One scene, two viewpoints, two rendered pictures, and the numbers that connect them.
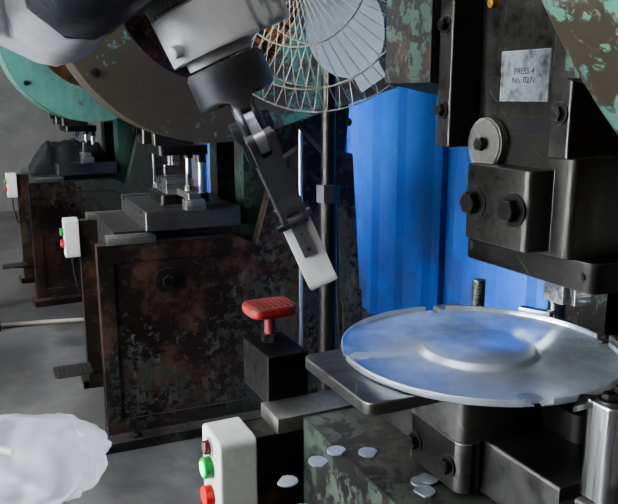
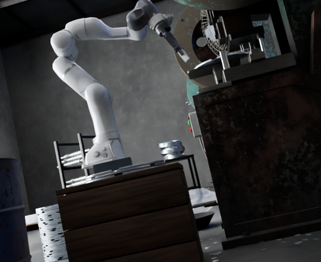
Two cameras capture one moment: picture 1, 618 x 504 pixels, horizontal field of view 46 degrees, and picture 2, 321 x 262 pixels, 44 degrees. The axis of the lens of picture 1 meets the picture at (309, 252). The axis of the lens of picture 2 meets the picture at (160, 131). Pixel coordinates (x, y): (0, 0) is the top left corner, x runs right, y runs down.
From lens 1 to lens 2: 153 cm
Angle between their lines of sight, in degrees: 38
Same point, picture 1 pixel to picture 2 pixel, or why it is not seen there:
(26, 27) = (131, 33)
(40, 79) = not seen: hidden behind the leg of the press
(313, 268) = (184, 57)
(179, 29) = (150, 23)
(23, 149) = not seen: hidden behind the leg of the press
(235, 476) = (194, 120)
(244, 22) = (160, 18)
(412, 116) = not seen: outside the picture
